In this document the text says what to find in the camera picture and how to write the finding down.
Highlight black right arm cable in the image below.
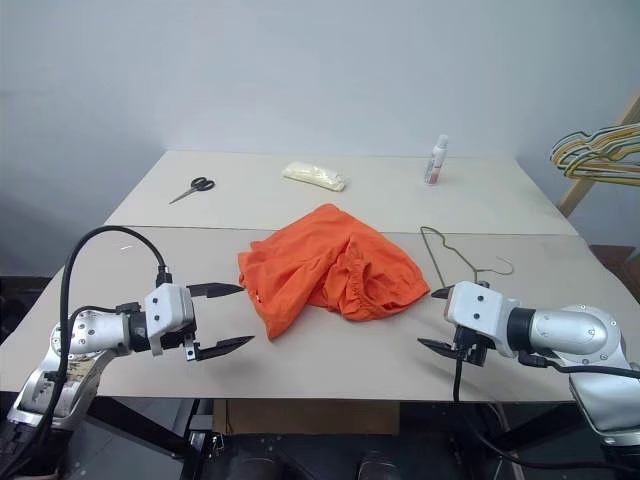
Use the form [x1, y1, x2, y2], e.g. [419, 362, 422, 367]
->
[452, 349, 640, 471]

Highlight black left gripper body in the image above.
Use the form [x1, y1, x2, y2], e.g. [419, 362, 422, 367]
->
[159, 321, 202, 363]

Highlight light wooden rack frame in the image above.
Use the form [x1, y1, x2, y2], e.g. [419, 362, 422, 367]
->
[557, 92, 640, 219]

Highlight black table frame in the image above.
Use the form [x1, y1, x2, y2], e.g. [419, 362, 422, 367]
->
[89, 398, 221, 480]

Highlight orange shorts garment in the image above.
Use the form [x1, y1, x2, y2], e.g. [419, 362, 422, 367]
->
[236, 202, 432, 342]

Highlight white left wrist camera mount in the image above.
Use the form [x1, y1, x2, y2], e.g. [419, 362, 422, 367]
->
[144, 283, 197, 357]

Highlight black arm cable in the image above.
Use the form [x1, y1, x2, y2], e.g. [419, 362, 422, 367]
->
[452, 349, 640, 471]
[37, 225, 175, 436]

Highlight white spray bottle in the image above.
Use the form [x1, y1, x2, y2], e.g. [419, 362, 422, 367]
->
[424, 133, 450, 186]

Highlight bundle of coloured wire hangers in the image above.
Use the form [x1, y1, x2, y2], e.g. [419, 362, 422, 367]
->
[549, 124, 640, 187]

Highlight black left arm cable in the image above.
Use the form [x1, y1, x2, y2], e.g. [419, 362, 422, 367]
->
[37, 225, 175, 436]

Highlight cream plastic packet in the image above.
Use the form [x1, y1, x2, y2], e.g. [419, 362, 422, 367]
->
[281, 160, 347, 193]

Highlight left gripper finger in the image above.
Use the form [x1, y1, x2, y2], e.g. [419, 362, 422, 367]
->
[193, 335, 256, 362]
[187, 282, 245, 301]

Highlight green wire hanger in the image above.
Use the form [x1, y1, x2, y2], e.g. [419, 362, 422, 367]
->
[419, 225, 515, 289]

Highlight black-handled scissors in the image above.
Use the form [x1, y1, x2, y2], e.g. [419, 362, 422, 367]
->
[168, 176, 216, 206]

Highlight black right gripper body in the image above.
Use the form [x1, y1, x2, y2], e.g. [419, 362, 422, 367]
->
[452, 326, 489, 365]

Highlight brown cardboard box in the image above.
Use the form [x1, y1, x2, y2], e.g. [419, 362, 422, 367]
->
[212, 399, 401, 436]

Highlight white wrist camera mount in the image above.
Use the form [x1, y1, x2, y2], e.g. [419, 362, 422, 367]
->
[443, 280, 507, 351]
[144, 283, 197, 357]

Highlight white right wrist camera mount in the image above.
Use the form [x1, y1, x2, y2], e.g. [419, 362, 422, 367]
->
[443, 280, 507, 351]

